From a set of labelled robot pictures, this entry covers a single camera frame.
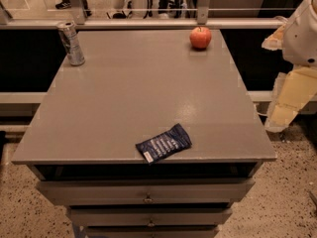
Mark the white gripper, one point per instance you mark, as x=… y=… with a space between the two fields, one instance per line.
x=301 y=39

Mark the blue rxbar blueberry wrapper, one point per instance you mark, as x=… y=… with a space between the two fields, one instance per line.
x=165 y=144

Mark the silver redbull can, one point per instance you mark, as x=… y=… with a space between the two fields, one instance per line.
x=71 y=43

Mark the red apple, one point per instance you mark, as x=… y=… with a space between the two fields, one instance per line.
x=200 y=37

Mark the grey drawer cabinet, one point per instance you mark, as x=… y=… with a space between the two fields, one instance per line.
x=135 y=85

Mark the grey metal railing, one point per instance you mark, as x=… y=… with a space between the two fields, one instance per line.
x=36 y=14

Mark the person's legs in background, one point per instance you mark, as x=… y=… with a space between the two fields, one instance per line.
x=67 y=0

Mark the top grey drawer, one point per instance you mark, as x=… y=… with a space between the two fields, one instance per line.
x=73 y=193

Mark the grey drawer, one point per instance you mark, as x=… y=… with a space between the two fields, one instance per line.
x=73 y=193
x=155 y=232
x=149 y=216

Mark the bottom grey drawer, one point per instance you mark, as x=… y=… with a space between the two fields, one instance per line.
x=155 y=232

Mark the middle grey drawer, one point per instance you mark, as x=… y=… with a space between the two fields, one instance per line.
x=149 y=216

